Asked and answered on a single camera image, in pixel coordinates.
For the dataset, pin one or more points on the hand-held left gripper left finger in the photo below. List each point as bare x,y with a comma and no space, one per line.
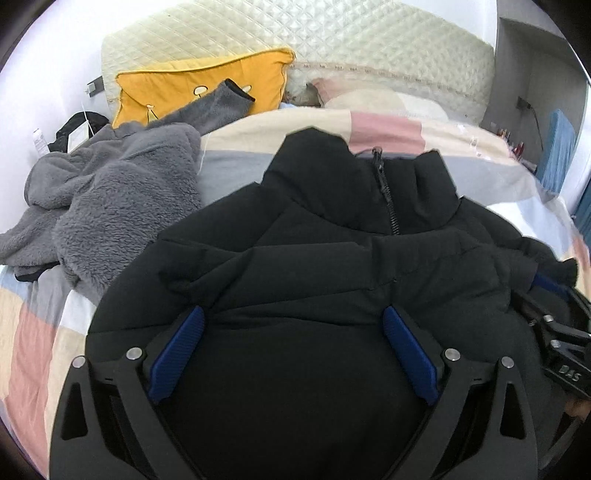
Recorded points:
178,355

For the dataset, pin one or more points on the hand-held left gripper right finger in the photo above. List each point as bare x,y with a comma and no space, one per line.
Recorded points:
411,355

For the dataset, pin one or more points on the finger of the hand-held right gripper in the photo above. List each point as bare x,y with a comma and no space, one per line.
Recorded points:
538,311
554,284

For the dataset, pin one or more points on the black puffer jacket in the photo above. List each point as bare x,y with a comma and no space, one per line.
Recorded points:
323,286

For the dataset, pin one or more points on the blue curtain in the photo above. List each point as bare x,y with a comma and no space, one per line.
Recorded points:
584,198

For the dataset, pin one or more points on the blue chair cover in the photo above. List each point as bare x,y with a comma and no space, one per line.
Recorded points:
556,147

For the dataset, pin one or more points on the group of small bottles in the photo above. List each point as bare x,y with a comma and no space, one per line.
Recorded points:
512,144

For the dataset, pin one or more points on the pastel checked blanket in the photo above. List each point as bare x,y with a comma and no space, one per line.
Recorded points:
32,332

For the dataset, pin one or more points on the grey fleece garment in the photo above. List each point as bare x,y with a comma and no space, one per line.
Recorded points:
120,194

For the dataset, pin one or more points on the white flat box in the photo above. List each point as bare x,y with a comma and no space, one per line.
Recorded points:
79,137

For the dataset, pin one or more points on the black bag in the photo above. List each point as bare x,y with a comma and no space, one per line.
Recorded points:
94,122

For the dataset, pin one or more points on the white spray bottle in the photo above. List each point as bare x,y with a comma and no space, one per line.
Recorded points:
40,144

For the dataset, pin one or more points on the yellow pillow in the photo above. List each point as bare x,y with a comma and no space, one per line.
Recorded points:
184,83

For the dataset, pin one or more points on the pink pillow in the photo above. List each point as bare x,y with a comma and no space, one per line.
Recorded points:
330,90

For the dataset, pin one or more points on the cream quilted headboard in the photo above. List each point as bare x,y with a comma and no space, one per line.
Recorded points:
378,41

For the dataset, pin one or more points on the dark wall socket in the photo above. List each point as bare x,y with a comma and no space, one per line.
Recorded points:
95,86

